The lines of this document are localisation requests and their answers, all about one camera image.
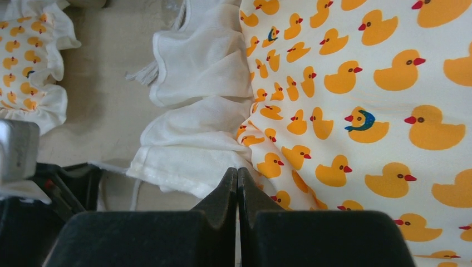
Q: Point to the orange patterned white blanket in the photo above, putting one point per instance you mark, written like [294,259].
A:
[330,105]

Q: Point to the small orange patterned pillow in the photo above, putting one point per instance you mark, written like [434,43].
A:
[33,34]

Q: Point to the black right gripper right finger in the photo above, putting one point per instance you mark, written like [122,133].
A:
[272,236]

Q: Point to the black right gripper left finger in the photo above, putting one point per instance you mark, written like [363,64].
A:
[201,236]

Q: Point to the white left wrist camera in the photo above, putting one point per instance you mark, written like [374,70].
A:
[19,150]

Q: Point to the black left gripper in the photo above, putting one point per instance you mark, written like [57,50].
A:
[29,228]

